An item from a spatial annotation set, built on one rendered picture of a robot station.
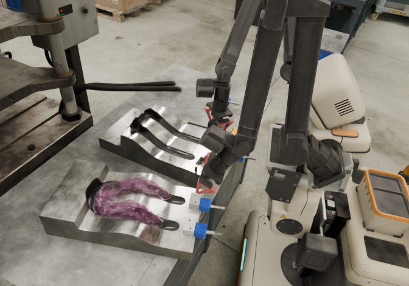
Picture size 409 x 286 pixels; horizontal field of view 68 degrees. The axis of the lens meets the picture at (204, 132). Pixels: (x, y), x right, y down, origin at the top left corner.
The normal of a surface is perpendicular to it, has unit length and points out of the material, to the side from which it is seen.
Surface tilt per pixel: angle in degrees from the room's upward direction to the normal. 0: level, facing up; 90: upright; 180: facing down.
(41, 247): 0
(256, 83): 90
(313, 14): 90
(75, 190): 0
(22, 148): 0
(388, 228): 92
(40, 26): 90
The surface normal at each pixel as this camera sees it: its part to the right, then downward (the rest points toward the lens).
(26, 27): 0.46, 0.60
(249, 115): -0.26, 0.53
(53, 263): 0.08, -0.76
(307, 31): -0.25, 0.74
